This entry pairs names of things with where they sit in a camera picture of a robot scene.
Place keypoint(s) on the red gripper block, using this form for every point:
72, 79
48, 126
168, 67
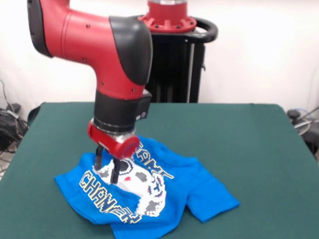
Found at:
112, 144

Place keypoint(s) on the blue printed T-shirt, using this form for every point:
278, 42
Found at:
199, 189

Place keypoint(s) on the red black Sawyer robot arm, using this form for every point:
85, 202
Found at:
99, 49

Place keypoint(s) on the dark green table cloth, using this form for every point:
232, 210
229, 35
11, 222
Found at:
249, 149

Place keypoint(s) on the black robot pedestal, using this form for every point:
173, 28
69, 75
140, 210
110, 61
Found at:
179, 69

